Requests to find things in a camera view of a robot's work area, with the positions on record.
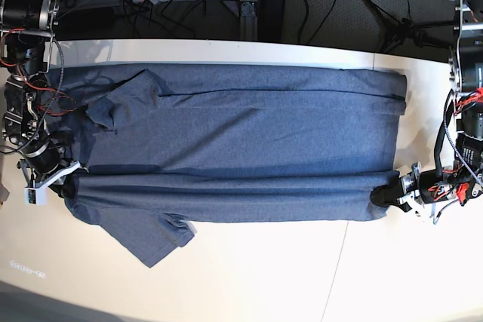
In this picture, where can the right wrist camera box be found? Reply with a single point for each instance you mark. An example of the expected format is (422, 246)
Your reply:
(35, 196)

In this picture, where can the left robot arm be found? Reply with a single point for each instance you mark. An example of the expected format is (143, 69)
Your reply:
(459, 138)

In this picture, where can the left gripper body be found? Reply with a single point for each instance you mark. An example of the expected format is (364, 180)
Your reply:
(455, 186)

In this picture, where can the aluminium table leg profile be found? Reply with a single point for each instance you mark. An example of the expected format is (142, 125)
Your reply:
(248, 20)

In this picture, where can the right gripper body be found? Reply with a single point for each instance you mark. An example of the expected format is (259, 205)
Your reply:
(45, 155)

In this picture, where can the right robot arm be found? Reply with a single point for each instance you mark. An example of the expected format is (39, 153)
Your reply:
(27, 40)

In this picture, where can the blue grey T-shirt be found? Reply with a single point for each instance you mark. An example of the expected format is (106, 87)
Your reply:
(165, 145)

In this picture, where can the black power adapter brick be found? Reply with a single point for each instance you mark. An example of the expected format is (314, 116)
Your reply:
(270, 19)

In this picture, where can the black tripod stand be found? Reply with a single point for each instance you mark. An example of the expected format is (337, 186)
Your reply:
(397, 31)

